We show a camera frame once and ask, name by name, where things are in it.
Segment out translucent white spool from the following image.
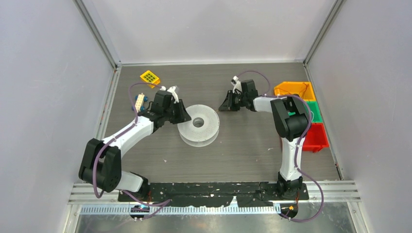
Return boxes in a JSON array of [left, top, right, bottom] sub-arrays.
[[177, 104, 220, 147]]

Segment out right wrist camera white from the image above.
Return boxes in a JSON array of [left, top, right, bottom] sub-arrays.
[[231, 76, 242, 94]]

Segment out orange bin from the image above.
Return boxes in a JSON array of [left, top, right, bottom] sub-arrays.
[[274, 81, 316, 101]]

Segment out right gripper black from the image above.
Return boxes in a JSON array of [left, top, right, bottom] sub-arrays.
[[219, 90, 247, 112]]

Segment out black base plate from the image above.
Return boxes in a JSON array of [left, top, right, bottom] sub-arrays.
[[118, 182, 309, 207]]

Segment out green bin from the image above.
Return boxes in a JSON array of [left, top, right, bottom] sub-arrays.
[[306, 101, 323, 123]]

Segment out purple cable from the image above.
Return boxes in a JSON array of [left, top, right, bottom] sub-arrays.
[[236, 70, 325, 223], [92, 83, 171, 219]]

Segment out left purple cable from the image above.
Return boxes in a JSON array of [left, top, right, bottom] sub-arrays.
[[92, 83, 171, 219]]

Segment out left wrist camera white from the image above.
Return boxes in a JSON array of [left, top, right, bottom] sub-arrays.
[[160, 85, 179, 103]]

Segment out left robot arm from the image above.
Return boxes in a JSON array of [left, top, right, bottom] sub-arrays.
[[78, 86, 191, 201]]

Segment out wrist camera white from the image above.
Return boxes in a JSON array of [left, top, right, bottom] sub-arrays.
[[231, 76, 242, 94], [160, 85, 179, 103]]

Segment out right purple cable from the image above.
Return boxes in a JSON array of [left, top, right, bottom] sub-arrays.
[[236, 70, 325, 223]]

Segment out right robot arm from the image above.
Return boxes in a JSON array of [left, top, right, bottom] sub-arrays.
[[218, 76, 312, 199]]

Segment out aluminium rail front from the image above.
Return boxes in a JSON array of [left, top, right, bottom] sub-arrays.
[[69, 181, 361, 215]]

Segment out red cable in orange bin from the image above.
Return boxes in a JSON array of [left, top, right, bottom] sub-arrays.
[[276, 83, 311, 97]]

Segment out red bin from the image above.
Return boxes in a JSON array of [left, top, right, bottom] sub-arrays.
[[302, 123, 329, 153]]

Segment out white toy car blue wheels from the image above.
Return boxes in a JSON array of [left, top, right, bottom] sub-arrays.
[[132, 93, 148, 113]]

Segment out yellow block green studs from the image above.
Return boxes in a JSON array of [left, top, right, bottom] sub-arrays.
[[140, 70, 161, 88]]

